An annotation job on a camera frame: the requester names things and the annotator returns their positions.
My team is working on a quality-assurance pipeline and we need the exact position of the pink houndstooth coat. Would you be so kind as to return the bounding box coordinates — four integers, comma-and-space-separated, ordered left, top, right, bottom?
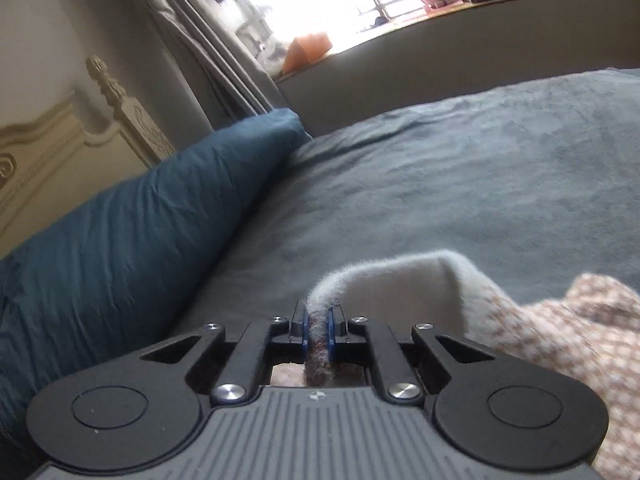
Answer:
272, 250, 640, 480

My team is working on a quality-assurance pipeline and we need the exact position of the grey striped curtain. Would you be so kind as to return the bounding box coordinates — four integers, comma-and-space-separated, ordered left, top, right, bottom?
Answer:
107, 0, 281, 126

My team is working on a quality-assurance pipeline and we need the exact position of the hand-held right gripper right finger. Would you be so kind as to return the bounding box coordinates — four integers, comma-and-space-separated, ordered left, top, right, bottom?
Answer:
326, 302, 496, 405

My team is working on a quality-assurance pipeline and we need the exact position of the cream carved headboard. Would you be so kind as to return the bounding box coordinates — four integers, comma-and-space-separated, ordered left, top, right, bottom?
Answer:
0, 55, 178, 261

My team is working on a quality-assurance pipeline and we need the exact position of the teal pillow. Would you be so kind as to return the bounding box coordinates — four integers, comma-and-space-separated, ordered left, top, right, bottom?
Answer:
0, 108, 313, 441

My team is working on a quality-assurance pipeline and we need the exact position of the bright window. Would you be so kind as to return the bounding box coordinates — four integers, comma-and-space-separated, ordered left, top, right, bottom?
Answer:
220, 0, 546, 76

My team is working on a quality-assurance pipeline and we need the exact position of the orange bag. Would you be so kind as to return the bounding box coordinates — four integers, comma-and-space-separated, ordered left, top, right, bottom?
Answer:
282, 31, 333, 73

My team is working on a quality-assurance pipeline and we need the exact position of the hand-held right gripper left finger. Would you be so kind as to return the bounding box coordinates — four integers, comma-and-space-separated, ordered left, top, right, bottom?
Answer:
140, 300, 308, 406

